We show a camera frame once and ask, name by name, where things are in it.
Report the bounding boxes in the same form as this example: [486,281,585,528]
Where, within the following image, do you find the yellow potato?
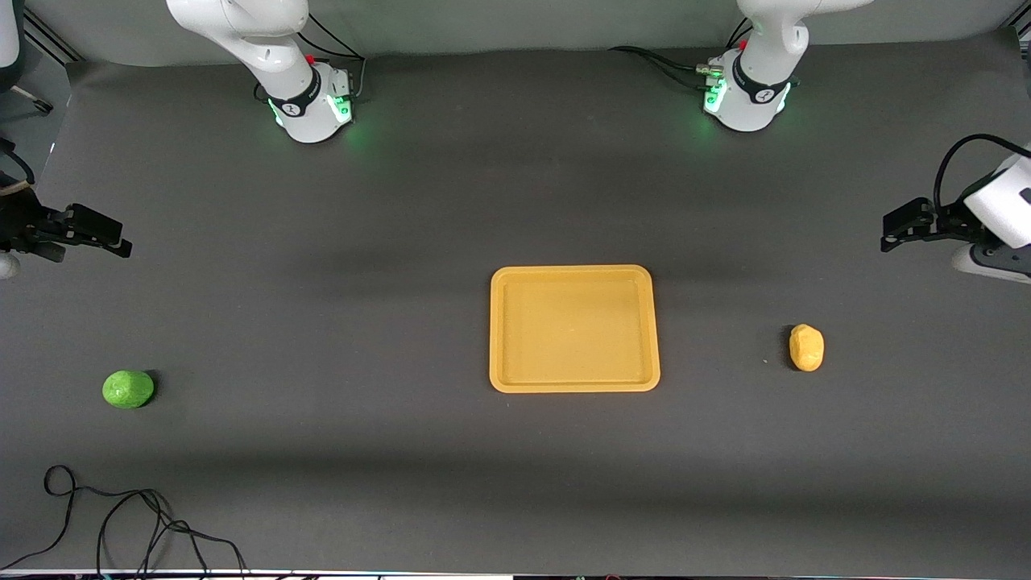
[789,324,826,373]

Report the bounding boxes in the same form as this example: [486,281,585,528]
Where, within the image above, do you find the green apple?
[101,370,155,410]

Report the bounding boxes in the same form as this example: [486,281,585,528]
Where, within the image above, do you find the yellow plastic tray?
[489,265,661,394]

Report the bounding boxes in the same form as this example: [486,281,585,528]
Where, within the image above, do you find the black wheeled chair base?
[0,64,54,114]

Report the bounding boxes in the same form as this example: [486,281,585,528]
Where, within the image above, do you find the dark grey table mat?
[0,28,1031,577]

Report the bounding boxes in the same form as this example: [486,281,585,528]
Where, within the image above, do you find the thin black loose cable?
[0,465,251,579]

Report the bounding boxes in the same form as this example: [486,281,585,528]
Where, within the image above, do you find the black left arm base cables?
[608,20,754,91]

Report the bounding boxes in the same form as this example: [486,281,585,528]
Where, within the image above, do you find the black arm base cables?
[254,12,368,103]
[608,20,754,91]

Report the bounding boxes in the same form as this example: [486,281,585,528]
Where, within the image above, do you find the black right arm base cables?
[254,12,368,103]

